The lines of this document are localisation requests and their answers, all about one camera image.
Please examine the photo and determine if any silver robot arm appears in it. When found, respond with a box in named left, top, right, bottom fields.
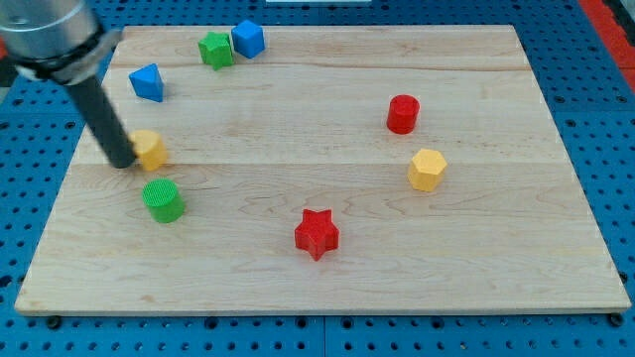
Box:
left=1, top=0, right=136, bottom=169

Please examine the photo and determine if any red star block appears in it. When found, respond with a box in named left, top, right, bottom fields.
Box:
left=294, top=209, right=339, bottom=261

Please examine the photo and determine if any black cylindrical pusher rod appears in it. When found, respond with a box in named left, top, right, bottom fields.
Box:
left=65, top=76, right=136, bottom=169

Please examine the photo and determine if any yellow hexagon block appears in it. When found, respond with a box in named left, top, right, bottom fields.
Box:
left=407, top=149, right=447, bottom=192

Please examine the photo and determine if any red cylinder block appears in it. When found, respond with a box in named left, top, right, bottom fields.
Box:
left=386, top=94, right=421, bottom=135

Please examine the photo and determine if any green cylinder block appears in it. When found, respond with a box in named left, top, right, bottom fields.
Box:
left=142, top=178, right=186, bottom=223

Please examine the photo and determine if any blue cube block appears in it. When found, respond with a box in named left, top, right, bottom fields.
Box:
left=231, top=20, right=266, bottom=60

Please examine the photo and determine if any yellow block near rod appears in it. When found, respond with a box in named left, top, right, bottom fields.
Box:
left=129, top=130, right=168, bottom=172

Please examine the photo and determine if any blue triangular block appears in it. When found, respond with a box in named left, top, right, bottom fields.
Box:
left=128, top=63, right=164, bottom=102

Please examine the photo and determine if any green star block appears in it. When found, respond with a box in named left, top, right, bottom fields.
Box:
left=198, top=32, right=234, bottom=70

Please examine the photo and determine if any wooden board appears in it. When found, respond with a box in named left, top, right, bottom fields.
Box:
left=15, top=25, right=631, bottom=316

